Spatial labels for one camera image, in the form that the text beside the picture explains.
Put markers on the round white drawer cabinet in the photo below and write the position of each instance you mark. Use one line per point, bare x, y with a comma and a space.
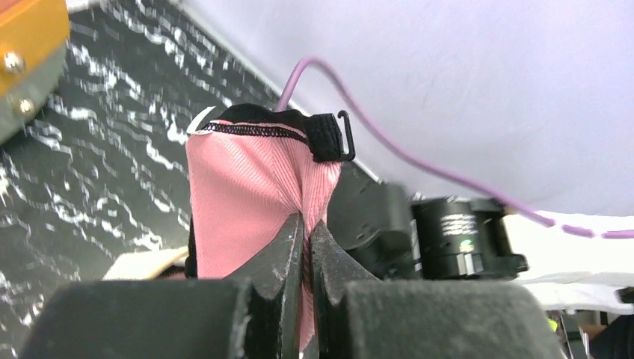
34, 36

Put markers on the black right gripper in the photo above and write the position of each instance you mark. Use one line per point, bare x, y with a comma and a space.
371, 221

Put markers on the white mesh laundry bag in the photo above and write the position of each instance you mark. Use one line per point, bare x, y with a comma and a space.
145, 265

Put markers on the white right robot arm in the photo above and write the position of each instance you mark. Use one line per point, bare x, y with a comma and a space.
456, 238

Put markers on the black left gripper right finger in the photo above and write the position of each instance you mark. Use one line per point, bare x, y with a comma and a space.
360, 316

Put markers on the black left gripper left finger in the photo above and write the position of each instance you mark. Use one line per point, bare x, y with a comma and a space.
252, 313

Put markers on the pink black sports bra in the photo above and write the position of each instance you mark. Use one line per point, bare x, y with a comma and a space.
250, 168

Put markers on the markers and clutter pile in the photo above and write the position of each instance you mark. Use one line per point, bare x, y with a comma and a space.
611, 341

